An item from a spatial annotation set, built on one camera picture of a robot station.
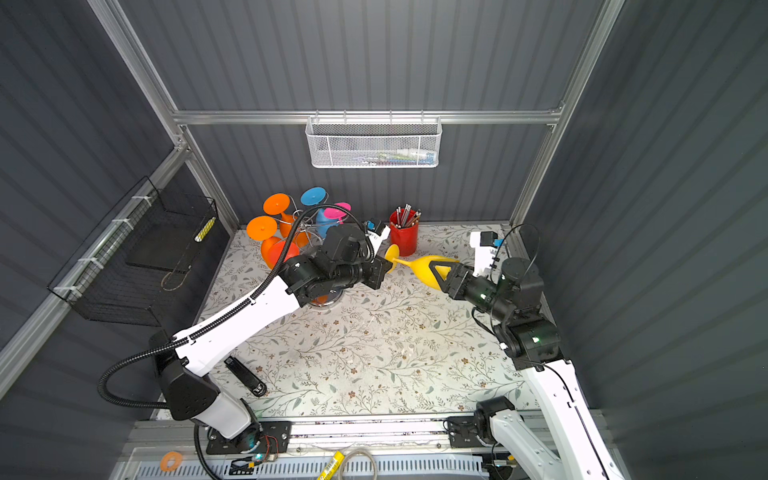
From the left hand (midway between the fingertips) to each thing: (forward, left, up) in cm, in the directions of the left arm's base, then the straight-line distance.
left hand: (392, 263), depth 72 cm
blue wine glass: (+23, +21, +3) cm, 31 cm away
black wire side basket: (+5, +64, -3) cm, 64 cm away
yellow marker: (-38, +16, -27) cm, 49 cm away
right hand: (-7, -9, +7) cm, 13 cm away
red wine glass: (+5, +29, 0) cm, 30 cm away
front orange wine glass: (+10, +32, +3) cm, 34 cm away
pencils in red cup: (+32, -6, -15) cm, 36 cm away
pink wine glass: (+14, +14, +4) cm, 20 cm away
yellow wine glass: (-4, -6, +4) cm, 9 cm away
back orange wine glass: (+19, +31, +4) cm, 36 cm away
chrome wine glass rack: (+15, +21, 0) cm, 26 cm away
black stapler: (-19, +37, -27) cm, 50 cm away
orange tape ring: (-33, +56, -30) cm, 72 cm away
